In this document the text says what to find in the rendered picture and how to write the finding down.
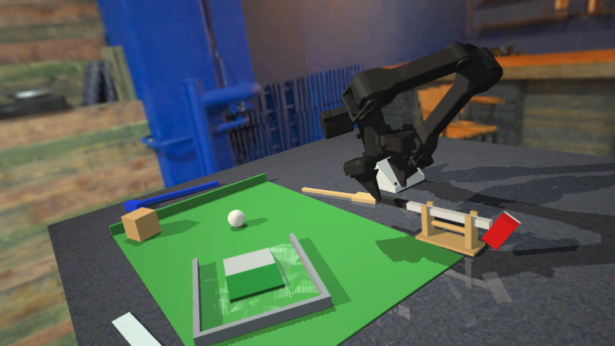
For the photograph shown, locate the green flat mat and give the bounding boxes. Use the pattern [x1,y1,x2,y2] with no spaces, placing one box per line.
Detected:
[112,181,464,346]

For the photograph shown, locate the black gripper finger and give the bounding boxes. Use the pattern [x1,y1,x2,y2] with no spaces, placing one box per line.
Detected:
[387,152,414,187]
[350,169,381,201]

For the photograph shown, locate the red putter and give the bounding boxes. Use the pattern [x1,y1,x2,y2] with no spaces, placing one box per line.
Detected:
[376,194,520,250]

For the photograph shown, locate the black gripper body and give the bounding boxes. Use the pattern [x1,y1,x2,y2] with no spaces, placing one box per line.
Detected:
[343,121,416,176]

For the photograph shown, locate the tan cube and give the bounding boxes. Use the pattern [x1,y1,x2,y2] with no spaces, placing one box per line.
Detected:
[121,207,161,242]

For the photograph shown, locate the white golf ball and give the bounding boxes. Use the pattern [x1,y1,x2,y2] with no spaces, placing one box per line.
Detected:
[228,210,245,227]

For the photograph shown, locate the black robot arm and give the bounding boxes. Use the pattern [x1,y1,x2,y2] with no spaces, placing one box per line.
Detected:
[319,42,503,179]

